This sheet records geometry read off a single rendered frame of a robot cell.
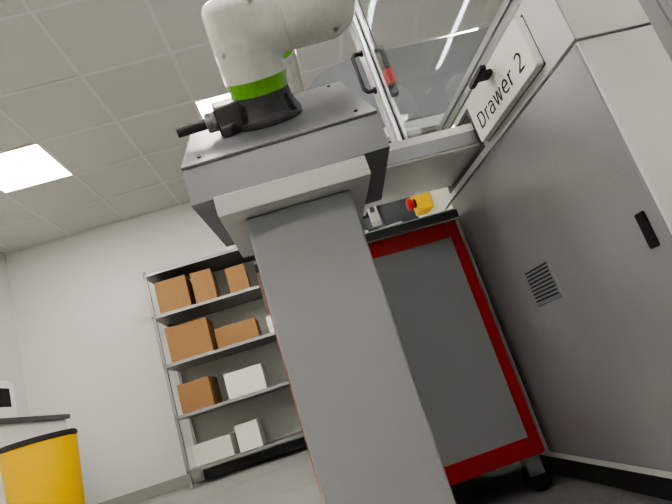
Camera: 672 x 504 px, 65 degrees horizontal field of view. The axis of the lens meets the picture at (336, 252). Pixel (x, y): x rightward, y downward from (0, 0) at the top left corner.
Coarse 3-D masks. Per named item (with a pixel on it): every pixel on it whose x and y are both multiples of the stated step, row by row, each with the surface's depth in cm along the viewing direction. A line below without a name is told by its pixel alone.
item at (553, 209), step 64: (576, 64) 88; (640, 64) 87; (512, 128) 112; (576, 128) 93; (640, 128) 83; (512, 192) 120; (576, 192) 97; (640, 192) 82; (512, 256) 128; (576, 256) 103; (640, 256) 86; (512, 320) 137; (576, 320) 109; (640, 320) 90; (576, 384) 115; (640, 384) 94; (576, 448) 123; (640, 448) 99
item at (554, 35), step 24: (528, 0) 96; (552, 0) 90; (576, 0) 89; (600, 0) 90; (624, 0) 90; (528, 24) 98; (552, 24) 91; (576, 24) 88; (600, 24) 88; (624, 24) 89; (648, 24) 90; (552, 48) 93; (552, 72) 96; (528, 96) 104; (456, 120) 137; (504, 120) 115; (480, 144) 128; (432, 192) 167; (456, 192) 149
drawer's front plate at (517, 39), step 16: (512, 32) 100; (528, 32) 98; (496, 48) 107; (512, 48) 102; (528, 48) 97; (496, 64) 108; (512, 64) 103; (528, 64) 98; (496, 80) 110; (512, 80) 104; (528, 80) 100; (480, 96) 118; (512, 96) 106; (496, 112) 113; (480, 128) 122; (496, 128) 118
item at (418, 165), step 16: (464, 128) 129; (400, 144) 127; (416, 144) 127; (432, 144) 127; (448, 144) 127; (464, 144) 128; (400, 160) 125; (416, 160) 126; (432, 160) 129; (448, 160) 132; (464, 160) 136; (400, 176) 132; (416, 176) 136; (432, 176) 140; (448, 176) 144; (384, 192) 140; (400, 192) 144; (416, 192) 148
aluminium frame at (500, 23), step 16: (512, 0) 101; (496, 16) 106; (512, 16) 102; (352, 32) 203; (496, 32) 108; (368, 48) 194; (480, 48) 116; (368, 64) 195; (480, 64) 118; (368, 80) 200; (464, 80) 127; (384, 96) 190; (464, 96) 129; (384, 112) 192; (448, 112) 140; (448, 128) 142
